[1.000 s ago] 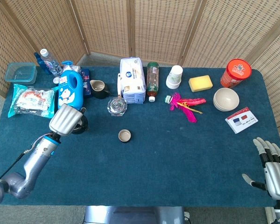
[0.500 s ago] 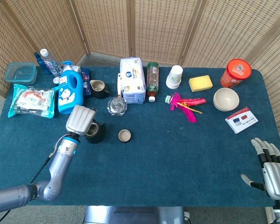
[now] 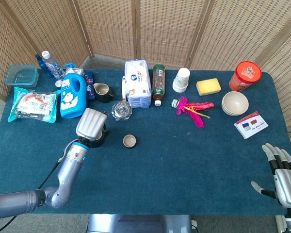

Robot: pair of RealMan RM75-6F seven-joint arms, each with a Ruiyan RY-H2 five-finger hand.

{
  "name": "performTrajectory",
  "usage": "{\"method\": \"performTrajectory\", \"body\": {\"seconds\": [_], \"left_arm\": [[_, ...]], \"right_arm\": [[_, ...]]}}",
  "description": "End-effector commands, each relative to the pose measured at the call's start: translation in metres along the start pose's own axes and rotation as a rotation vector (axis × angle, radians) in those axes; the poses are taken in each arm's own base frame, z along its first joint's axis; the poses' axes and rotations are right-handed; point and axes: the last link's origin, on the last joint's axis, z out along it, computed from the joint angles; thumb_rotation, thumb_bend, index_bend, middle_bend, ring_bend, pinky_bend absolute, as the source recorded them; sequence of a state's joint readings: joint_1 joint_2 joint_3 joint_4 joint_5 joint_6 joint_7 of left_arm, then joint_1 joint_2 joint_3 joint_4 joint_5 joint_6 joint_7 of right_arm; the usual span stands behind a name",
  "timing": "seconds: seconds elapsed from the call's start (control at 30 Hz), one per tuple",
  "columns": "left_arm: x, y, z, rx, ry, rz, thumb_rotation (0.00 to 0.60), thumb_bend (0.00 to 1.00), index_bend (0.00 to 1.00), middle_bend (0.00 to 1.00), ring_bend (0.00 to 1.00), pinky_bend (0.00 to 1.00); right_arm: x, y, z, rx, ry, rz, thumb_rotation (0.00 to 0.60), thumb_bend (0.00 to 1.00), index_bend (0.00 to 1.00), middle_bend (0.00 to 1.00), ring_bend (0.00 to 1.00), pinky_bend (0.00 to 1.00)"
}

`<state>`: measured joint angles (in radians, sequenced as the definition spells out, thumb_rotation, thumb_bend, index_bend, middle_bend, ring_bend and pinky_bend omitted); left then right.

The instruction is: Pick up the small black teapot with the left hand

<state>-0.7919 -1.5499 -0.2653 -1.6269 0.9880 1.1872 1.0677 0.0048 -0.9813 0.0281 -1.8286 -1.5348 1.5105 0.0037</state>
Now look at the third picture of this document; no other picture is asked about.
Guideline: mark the clear plastic food container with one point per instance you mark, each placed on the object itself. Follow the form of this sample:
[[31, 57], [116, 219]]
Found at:
[[21, 76]]

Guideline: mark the black ceramic teapot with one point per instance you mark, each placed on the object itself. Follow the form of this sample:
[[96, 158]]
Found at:
[[97, 143]]

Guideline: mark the orange canister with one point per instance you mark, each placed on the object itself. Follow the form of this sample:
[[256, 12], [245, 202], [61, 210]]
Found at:
[[245, 75]]

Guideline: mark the small clear plastic package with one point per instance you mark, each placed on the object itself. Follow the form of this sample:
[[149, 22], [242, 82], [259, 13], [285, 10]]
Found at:
[[78, 71]]

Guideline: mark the clear water bottle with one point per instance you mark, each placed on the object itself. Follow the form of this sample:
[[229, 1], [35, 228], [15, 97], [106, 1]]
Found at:
[[53, 65]]

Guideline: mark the white tissue pack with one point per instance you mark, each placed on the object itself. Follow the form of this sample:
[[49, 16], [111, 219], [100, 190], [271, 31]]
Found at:
[[138, 85]]

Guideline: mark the brown tea bottle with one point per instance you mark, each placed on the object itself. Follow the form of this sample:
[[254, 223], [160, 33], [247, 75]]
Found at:
[[159, 82]]

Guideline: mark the dark blue box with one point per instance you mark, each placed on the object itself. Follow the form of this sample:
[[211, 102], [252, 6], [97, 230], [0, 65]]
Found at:
[[89, 85]]

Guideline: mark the crystal glass ashtray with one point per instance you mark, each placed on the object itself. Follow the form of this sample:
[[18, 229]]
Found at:
[[121, 110]]

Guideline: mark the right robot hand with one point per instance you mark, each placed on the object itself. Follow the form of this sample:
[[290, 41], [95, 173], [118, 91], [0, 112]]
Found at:
[[287, 187]]

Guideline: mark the woven folding screen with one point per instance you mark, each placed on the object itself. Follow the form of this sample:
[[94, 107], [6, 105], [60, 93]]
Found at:
[[160, 29]]

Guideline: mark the colourful feather shuttlecock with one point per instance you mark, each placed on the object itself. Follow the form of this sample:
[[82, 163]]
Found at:
[[196, 108]]

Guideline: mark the yellow sponge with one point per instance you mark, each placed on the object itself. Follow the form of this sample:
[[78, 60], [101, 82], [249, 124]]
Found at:
[[208, 86]]

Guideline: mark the teal snack package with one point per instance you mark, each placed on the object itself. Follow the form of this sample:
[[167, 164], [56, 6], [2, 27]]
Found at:
[[31, 104]]

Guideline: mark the blue detergent bottle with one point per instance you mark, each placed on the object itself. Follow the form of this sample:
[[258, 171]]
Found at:
[[72, 99]]

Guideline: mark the black ceramic cup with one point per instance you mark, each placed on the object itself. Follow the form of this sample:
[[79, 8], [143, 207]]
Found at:
[[129, 141]]

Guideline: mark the blue table cloth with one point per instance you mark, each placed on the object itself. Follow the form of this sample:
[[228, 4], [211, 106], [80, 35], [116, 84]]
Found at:
[[172, 170]]

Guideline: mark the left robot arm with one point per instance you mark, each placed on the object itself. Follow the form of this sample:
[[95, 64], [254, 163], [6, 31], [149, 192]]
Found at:
[[65, 174]]

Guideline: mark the black ceramic pitcher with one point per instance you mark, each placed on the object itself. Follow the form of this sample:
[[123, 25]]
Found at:
[[103, 93]]

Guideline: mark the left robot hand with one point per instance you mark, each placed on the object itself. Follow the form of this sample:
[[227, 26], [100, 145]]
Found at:
[[91, 122]]

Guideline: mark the small white cap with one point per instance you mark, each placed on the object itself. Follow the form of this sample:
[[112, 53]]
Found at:
[[58, 83]]

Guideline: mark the blue plastic bottle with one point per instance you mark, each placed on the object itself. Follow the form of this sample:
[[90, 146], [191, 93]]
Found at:
[[42, 64]]

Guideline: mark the stack of white paper cups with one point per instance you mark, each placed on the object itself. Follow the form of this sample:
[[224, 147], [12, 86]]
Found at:
[[181, 81]]

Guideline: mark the white card box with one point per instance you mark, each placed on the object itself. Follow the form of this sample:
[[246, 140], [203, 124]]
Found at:
[[251, 125]]

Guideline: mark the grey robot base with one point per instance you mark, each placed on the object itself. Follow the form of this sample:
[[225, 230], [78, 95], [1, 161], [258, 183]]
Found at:
[[138, 224]]

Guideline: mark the beige bowl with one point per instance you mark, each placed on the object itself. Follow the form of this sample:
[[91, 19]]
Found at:
[[236, 102], [226, 111]]

